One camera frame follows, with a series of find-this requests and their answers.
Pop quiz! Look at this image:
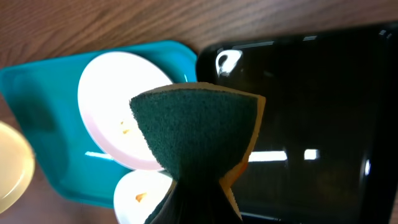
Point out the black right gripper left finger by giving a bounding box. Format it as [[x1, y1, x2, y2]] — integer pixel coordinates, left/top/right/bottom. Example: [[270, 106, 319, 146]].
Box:
[[150, 182, 198, 224]]

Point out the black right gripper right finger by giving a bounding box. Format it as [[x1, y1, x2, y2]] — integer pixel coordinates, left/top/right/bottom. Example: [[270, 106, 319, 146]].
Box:
[[198, 184, 243, 224]]

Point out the green yellow sponge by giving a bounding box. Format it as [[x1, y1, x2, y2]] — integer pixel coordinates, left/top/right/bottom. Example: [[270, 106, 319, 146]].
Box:
[[129, 82, 267, 224]]

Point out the white plate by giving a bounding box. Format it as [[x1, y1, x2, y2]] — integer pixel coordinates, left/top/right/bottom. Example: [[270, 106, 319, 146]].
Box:
[[113, 170, 172, 224], [78, 52, 172, 170]]

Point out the yellow plate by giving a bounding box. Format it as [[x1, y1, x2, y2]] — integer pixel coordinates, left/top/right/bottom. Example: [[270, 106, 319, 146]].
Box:
[[1, 122, 35, 212]]

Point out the black plastic tray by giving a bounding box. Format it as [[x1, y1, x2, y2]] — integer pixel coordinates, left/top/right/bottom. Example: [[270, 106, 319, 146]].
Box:
[[196, 22, 397, 223]]

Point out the teal plastic tray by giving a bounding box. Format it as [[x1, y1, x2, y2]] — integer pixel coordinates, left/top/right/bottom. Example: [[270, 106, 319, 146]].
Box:
[[0, 39, 198, 208]]

